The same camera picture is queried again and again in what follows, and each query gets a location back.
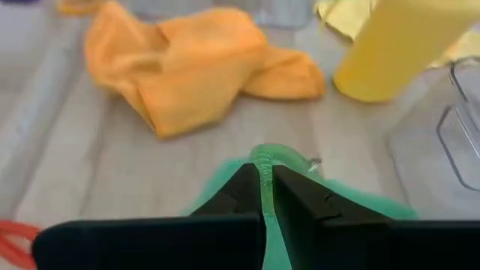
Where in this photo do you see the orange microfibre cloth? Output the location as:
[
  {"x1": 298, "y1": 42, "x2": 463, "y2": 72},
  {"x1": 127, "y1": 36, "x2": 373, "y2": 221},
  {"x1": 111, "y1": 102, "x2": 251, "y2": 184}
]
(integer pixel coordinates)
[{"x1": 84, "y1": 1, "x2": 326, "y2": 141}]

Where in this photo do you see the clear plastic bin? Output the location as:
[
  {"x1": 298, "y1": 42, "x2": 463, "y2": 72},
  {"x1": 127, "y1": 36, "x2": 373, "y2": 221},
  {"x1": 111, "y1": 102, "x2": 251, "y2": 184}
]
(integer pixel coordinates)
[{"x1": 388, "y1": 55, "x2": 480, "y2": 221}]

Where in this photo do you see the green microfibre cloth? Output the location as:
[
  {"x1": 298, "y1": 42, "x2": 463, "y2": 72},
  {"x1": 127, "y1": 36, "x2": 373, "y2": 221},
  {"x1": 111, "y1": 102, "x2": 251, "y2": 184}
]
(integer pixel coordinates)
[{"x1": 182, "y1": 143, "x2": 419, "y2": 270}]

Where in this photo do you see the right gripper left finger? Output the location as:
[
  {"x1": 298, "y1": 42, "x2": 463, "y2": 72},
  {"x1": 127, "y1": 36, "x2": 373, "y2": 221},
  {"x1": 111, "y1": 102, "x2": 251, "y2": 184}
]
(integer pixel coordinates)
[{"x1": 31, "y1": 163, "x2": 266, "y2": 270}]

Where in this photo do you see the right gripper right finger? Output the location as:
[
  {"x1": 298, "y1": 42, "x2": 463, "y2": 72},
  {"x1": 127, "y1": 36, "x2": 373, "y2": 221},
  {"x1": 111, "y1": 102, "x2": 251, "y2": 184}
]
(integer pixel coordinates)
[{"x1": 272, "y1": 164, "x2": 480, "y2": 270}]

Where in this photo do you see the red ring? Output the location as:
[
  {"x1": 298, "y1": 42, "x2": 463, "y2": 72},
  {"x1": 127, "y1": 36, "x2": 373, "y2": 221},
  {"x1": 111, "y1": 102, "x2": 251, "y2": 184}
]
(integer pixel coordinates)
[{"x1": 0, "y1": 220, "x2": 41, "y2": 270}]

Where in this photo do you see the yellow ring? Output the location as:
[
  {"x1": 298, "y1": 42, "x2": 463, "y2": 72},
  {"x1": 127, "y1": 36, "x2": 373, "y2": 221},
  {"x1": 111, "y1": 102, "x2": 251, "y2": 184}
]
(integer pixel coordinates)
[{"x1": 55, "y1": 0, "x2": 104, "y2": 16}]

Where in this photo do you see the yellow sports bottle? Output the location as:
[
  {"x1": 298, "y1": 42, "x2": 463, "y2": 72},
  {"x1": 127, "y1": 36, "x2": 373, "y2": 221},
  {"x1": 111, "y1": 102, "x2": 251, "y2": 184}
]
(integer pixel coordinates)
[{"x1": 332, "y1": 0, "x2": 480, "y2": 104}]

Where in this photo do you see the yellow microfibre cloth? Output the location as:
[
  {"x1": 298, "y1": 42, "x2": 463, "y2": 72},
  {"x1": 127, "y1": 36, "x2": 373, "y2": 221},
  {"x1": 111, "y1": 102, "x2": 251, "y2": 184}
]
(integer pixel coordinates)
[{"x1": 313, "y1": 0, "x2": 480, "y2": 69}]

